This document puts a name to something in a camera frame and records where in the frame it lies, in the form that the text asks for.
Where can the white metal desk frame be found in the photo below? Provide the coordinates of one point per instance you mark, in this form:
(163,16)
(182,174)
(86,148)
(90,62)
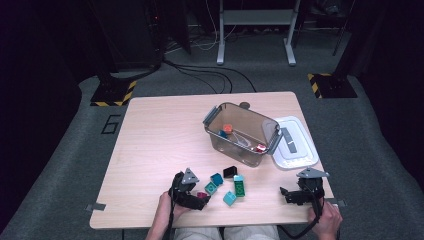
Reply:
(256,16)

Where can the teal block with hole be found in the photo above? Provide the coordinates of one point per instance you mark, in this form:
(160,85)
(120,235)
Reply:
(211,188)

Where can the light teal block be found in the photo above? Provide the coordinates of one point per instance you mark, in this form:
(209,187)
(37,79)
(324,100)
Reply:
(229,198)

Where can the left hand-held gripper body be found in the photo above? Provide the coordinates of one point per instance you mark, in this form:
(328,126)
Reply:
(181,191)

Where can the person's right hand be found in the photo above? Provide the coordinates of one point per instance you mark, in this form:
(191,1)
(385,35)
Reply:
(330,221)

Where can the magenta block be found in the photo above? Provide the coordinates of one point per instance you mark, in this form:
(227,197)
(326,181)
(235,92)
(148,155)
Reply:
(202,195)

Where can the person's left hand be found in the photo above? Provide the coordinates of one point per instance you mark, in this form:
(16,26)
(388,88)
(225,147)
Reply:
(166,213)

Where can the black equipment cabinet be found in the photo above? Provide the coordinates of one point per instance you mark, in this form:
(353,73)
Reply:
(130,33)

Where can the grey tape piece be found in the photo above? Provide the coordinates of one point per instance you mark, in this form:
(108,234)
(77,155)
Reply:
(341,202)
(96,207)

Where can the person's beige shorts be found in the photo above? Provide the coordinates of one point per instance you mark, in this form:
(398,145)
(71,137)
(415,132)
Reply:
(233,234)

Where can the clear brown storage box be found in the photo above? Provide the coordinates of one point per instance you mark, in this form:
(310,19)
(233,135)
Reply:
(243,123)

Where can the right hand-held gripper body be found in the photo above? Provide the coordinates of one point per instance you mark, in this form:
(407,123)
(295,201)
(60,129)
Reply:
(311,190)

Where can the green long block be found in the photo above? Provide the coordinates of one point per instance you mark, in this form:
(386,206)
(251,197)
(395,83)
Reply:
(239,189)

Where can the red and white block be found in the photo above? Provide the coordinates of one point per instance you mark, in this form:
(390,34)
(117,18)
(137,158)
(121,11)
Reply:
(260,148)

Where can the salmon pink block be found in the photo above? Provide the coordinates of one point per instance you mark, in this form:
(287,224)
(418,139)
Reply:
(228,128)

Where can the black block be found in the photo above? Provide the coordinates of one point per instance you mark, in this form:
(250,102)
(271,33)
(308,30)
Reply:
(230,172)

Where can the round dark table grommet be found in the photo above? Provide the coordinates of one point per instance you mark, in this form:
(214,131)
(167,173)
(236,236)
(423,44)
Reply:
(246,104)

